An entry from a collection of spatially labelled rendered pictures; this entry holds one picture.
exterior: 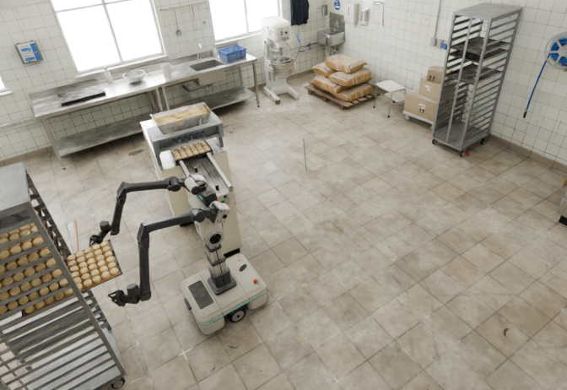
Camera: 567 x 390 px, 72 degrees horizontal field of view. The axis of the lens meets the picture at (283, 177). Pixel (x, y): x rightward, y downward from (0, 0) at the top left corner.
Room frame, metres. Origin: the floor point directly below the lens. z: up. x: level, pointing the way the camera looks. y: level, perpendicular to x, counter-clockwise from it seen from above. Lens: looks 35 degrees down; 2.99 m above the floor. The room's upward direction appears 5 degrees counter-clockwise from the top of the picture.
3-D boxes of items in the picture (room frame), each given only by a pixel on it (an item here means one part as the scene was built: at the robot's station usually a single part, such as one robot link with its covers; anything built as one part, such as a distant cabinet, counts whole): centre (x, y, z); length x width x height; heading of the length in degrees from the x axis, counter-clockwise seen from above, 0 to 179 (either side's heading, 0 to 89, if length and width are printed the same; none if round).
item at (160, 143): (3.65, 0.98, 1.01); 0.72 x 0.33 x 0.34; 114
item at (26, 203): (1.64, 1.34, 0.97); 0.03 x 0.03 x 1.70; 30
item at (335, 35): (7.66, -1.16, 0.93); 0.99 x 0.38 x 1.09; 30
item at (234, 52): (6.71, 0.70, 0.95); 0.40 x 0.30 x 0.14; 123
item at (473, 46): (4.74, -2.54, 1.41); 0.60 x 0.40 x 0.01; 123
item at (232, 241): (3.19, 0.78, 0.45); 0.70 x 0.34 x 0.90; 24
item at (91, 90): (5.47, 2.83, 0.93); 0.60 x 0.40 x 0.01; 121
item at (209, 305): (2.32, 0.63, 0.24); 0.68 x 0.53 x 0.41; 120
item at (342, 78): (6.50, -1.32, 0.47); 0.72 x 0.42 x 0.17; 125
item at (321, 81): (6.64, -1.00, 0.32); 0.72 x 0.42 x 0.17; 34
